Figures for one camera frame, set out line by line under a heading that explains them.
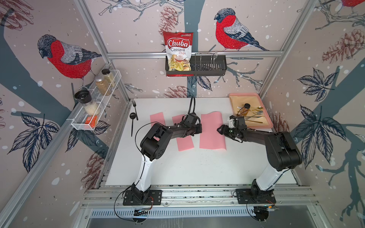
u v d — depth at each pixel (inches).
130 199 28.2
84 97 25.0
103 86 29.9
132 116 43.2
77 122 25.8
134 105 46.5
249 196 28.2
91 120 25.1
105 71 31.4
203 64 42.1
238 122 31.0
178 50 32.8
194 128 34.5
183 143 37.3
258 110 43.5
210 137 38.5
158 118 43.5
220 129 36.1
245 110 40.8
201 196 29.4
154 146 21.8
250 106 41.0
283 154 19.0
